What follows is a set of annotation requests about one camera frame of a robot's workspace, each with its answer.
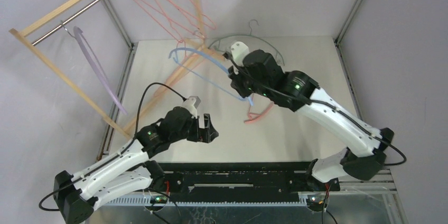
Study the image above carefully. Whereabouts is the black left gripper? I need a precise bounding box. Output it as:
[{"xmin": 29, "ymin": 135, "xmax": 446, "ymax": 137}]
[{"xmin": 170, "ymin": 113, "xmax": 218, "ymax": 143}]

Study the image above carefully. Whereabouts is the blue plastic hanger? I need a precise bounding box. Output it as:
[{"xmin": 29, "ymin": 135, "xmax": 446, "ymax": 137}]
[{"xmin": 166, "ymin": 47, "xmax": 254, "ymax": 106}]

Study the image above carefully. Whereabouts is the green plastic hanger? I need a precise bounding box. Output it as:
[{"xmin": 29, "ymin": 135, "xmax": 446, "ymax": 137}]
[{"xmin": 208, "ymin": 19, "xmax": 285, "ymax": 66}]

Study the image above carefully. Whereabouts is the purple plastic hanger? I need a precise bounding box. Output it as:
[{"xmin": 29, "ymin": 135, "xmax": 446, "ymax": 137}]
[{"xmin": 61, "ymin": 21, "xmax": 128, "ymax": 115}]

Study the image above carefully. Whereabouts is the pink notched hanger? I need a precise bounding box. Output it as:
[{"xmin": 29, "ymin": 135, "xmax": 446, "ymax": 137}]
[{"xmin": 111, "ymin": 0, "xmax": 185, "ymax": 43}]

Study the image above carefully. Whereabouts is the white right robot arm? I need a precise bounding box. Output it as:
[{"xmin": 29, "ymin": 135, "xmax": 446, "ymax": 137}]
[{"xmin": 226, "ymin": 48, "xmax": 394, "ymax": 190}]

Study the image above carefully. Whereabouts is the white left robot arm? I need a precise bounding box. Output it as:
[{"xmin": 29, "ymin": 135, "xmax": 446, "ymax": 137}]
[{"xmin": 53, "ymin": 106, "xmax": 219, "ymax": 223}]

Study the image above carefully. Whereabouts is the pink curved plastic hanger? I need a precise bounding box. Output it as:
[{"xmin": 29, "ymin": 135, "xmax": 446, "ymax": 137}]
[{"xmin": 243, "ymin": 102, "xmax": 274, "ymax": 124}]

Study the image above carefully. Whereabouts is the metal rack hanging rod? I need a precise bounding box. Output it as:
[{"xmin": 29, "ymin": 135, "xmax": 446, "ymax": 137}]
[{"xmin": 32, "ymin": 0, "xmax": 107, "ymax": 46}]

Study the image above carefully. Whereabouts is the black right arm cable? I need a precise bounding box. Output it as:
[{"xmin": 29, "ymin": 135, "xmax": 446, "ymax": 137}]
[{"xmin": 223, "ymin": 52, "xmax": 408, "ymax": 166}]

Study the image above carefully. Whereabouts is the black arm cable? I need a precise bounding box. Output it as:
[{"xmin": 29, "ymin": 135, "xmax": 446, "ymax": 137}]
[
  {"xmin": 38, "ymin": 82, "xmax": 188, "ymax": 212},
  {"xmin": 223, "ymin": 52, "xmax": 408, "ymax": 166}
]

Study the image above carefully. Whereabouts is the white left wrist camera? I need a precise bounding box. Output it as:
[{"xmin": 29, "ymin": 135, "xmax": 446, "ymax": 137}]
[{"xmin": 181, "ymin": 96, "xmax": 201, "ymax": 118}]

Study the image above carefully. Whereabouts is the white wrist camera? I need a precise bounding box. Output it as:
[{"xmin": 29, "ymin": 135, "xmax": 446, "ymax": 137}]
[
  {"xmin": 230, "ymin": 41, "xmax": 250, "ymax": 67},
  {"xmin": 181, "ymin": 96, "xmax": 201, "ymax": 118}
]

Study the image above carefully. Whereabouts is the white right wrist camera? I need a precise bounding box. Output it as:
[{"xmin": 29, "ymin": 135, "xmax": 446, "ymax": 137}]
[{"xmin": 230, "ymin": 41, "xmax": 250, "ymax": 67}]

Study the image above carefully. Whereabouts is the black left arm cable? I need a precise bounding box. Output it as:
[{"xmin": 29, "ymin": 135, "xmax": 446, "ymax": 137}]
[{"xmin": 38, "ymin": 82, "xmax": 188, "ymax": 212}]

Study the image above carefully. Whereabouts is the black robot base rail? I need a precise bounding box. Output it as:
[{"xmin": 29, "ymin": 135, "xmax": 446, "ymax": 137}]
[{"xmin": 96, "ymin": 161, "xmax": 379, "ymax": 204}]

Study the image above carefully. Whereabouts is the right aluminium frame post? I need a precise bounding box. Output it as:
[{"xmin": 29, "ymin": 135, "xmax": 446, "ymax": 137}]
[{"xmin": 334, "ymin": 0, "xmax": 365, "ymax": 46}]

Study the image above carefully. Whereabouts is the aluminium frame post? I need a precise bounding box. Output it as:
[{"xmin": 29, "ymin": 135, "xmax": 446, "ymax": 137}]
[
  {"xmin": 334, "ymin": 0, "xmax": 365, "ymax": 46},
  {"xmin": 83, "ymin": 0, "xmax": 137, "ymax": 52}
]

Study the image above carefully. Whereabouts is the left aluminium frame post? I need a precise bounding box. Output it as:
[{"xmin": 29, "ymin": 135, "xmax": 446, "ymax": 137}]
[{"xmin": 83, "ymin": 0, "xmax": 137, "ymax": 52}]

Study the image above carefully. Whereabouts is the wooden clothes rack frame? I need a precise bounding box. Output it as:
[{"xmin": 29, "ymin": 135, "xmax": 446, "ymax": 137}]
[{"xmin": 7, "ymin": 0, "xmax": 226, "ymax": 140}]

